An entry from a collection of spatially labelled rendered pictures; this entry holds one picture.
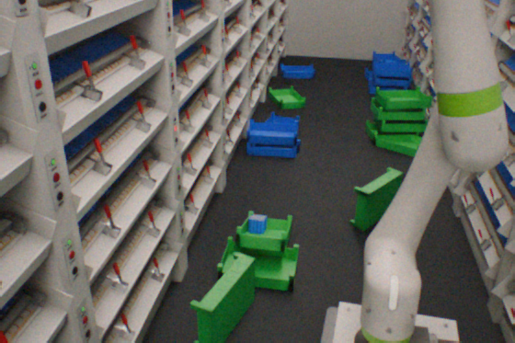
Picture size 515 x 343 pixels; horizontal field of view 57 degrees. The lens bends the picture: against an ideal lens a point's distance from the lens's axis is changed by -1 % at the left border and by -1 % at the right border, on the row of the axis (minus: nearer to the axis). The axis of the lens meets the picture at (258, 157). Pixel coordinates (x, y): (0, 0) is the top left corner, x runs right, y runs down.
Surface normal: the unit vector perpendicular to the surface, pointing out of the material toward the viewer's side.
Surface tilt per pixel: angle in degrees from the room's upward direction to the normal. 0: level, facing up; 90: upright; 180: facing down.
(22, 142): 90
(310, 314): 0
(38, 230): 90
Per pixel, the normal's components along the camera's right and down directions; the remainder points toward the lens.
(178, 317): 0.02, -0.89
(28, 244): 0.40, -0.79
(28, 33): 0.99, 0.09
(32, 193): -0.17, 0.44
